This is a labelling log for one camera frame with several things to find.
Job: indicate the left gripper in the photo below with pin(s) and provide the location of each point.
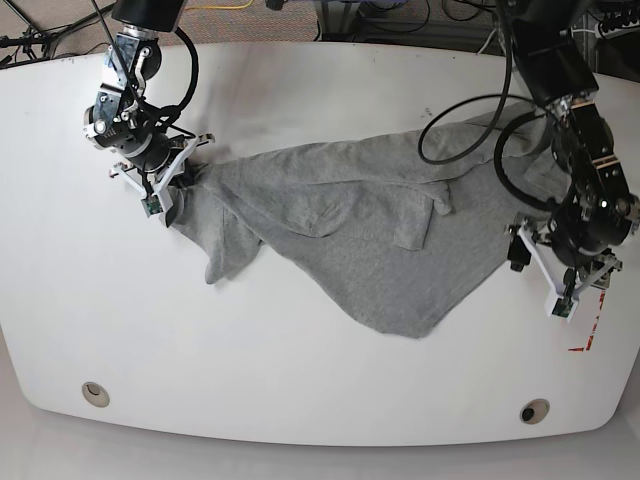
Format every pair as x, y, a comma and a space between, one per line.
567, 271

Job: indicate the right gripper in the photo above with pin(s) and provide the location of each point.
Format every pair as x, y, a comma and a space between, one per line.
165, 162

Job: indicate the grey T-shirt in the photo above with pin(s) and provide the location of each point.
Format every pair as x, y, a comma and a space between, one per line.
392, 234

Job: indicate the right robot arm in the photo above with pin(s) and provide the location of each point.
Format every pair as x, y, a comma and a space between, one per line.
121, 119

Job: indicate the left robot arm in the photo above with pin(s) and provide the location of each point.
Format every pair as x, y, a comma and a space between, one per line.
598, 210

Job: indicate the red tape rectangle marking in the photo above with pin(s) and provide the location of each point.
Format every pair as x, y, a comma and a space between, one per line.
595, 312

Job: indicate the black tripod legs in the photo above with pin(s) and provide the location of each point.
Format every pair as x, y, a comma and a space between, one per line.
36, 45

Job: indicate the white power strip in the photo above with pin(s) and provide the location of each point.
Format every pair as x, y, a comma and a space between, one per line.
616, 24

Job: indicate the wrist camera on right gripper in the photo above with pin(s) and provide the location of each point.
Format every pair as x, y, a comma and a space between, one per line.
157, 203

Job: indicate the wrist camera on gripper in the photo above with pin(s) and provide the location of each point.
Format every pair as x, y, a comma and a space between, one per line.
559, 306
157, 203

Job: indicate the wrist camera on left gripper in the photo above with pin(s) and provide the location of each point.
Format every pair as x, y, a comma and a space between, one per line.
559, 306

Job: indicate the right table cable grommet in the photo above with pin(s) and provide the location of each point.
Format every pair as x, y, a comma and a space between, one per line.
534, 411

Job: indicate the table cable grommet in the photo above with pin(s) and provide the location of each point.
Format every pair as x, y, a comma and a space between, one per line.
95, 395
534, 411

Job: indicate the left table cable grommet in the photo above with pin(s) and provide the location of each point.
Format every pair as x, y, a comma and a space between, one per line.
95, 395

